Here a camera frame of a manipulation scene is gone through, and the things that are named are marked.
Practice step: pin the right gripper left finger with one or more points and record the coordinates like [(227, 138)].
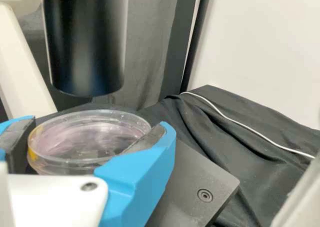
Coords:
[(15, 137)]

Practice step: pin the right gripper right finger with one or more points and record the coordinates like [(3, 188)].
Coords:
[(140, 177)]

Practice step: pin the petri dish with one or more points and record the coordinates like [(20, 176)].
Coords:
[(82, 139)]

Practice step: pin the cream microscope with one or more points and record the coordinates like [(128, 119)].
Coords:
[(82, 37)]

